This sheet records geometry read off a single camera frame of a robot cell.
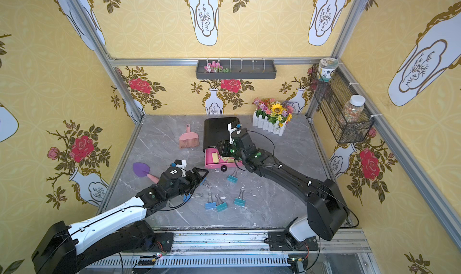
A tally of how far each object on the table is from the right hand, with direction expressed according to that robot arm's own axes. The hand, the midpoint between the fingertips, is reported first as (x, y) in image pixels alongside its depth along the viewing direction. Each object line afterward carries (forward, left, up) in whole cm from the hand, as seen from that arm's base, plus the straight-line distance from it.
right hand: (223, 140), depth 81 cm
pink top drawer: (-8, 0, -7) cm, 11 cm away
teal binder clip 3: (-23, 0, -21) cm, 31 cm away
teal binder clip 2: (-19, -8, -22) cm, 30 cm away
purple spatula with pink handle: (-6, +44, -20) cm, 48 cm away
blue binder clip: (-22, +5, -20) cm, 31 cm away
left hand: (-12, +9, -9) cm, 18 cm away
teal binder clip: (-8, -4, -21) cm, 23 cm away
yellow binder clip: (-4, +4, -8) cm, 10 cm away
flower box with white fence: (+24, -25, -7) cm, 35 cm away
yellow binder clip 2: (-5, -3, -9) cm, 11 cm away
